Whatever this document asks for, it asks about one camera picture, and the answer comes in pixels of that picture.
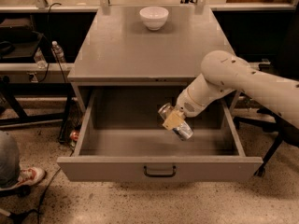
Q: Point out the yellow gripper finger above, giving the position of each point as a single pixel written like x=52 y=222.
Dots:
x=173 y=118

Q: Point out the silver redbull can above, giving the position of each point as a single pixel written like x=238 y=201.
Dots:
x=183 y=131

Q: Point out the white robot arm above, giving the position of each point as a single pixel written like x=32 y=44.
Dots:
x=222 y=73

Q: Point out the open grey top drawer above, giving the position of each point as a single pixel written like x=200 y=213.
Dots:
x=122 y=132

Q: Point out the grey metal drawer cabinet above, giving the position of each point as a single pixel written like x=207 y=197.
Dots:
x=120 y=49

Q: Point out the red can on floor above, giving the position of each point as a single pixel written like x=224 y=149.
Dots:
x=74 y=135

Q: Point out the white ceramic bowl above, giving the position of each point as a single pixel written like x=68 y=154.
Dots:
x=154 y=18

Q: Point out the clear plastic water bottle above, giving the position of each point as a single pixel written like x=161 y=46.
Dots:
x=58 y=52

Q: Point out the white and red sneaker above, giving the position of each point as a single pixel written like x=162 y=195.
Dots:
x=30 y=176

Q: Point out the blue jeans leg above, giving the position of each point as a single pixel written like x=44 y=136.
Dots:
x=9 y=161

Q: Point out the black drawer handle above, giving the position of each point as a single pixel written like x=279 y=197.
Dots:
x=159 y=173

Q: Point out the black table frame left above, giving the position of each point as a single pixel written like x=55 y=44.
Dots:
x=11 y=90

